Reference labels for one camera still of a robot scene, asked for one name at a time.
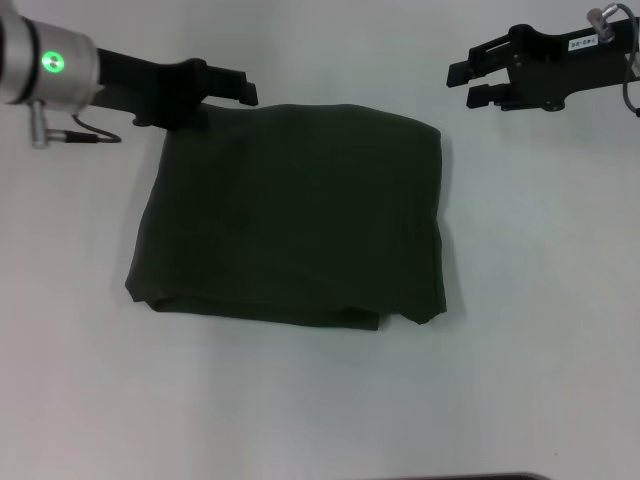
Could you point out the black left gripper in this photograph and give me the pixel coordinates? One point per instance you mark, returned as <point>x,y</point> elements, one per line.
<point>160,92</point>

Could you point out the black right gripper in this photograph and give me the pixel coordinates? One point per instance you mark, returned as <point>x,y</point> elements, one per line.
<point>560,65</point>

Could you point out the dark green printed t-shirt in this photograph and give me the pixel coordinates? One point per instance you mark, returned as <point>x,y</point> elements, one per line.
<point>290,215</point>

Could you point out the dark rounded panel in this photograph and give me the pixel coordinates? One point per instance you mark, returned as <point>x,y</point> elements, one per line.
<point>500,476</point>

